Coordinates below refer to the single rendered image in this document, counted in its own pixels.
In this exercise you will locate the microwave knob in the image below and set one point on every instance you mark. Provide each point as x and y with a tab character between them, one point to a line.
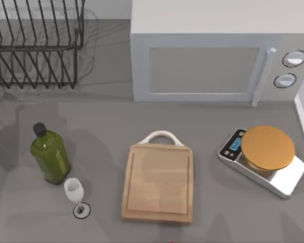
294	58
285	80

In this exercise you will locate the clear wine glass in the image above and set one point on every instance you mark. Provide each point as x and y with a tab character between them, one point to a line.
73	190

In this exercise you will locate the pale microwave oven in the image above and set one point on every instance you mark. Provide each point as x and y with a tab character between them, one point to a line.
200	30

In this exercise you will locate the wooden cutting board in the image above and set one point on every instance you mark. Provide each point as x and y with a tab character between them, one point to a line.
158	182

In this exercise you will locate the silver kitchen scale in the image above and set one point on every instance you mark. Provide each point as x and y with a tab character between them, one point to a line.
266	154

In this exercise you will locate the green glass bottle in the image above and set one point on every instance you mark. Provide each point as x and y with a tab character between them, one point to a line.
52	158

